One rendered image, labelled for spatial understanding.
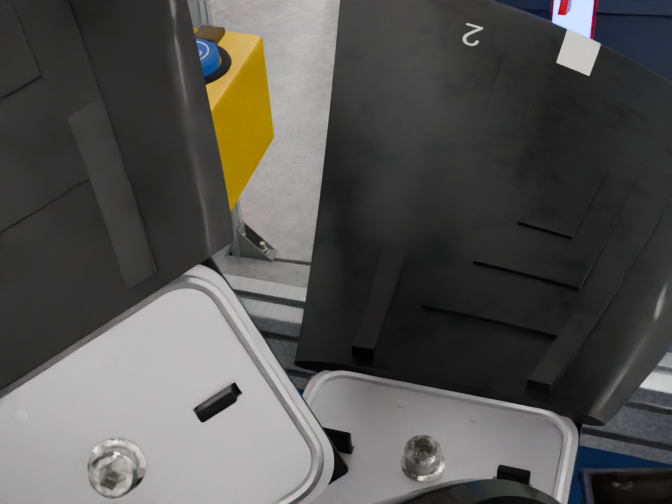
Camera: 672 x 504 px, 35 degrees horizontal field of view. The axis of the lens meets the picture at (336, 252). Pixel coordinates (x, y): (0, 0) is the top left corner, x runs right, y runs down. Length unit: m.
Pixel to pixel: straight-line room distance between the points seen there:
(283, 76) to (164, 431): 2.47
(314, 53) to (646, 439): 2.06
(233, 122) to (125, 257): 0.49
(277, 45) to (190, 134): 2.60
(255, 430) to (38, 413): 0.05
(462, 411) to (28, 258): 0.16
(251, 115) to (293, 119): 1.80
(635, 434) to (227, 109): 0.39
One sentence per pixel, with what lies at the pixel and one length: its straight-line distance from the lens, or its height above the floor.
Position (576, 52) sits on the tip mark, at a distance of 0.51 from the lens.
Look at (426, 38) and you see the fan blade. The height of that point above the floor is 1.20.
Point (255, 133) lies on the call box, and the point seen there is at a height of 1.01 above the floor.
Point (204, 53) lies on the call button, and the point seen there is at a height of 1.08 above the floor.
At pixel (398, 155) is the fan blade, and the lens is 0.43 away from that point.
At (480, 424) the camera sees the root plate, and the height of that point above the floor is 1.18.
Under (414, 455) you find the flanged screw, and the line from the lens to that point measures 0.33.
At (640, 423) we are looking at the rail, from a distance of 0.83.
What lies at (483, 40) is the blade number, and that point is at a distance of 0.50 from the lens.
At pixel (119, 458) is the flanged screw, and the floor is 1.26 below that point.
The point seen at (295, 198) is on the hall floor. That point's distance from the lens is 2.32.
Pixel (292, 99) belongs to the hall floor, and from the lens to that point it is 2.63.
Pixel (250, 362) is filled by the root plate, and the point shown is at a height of 1.27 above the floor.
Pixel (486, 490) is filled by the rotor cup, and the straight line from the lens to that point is 0.25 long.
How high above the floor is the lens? 1.45
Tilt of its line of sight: 42 degrees down
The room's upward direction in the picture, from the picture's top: 4 degrees counter-clockwise
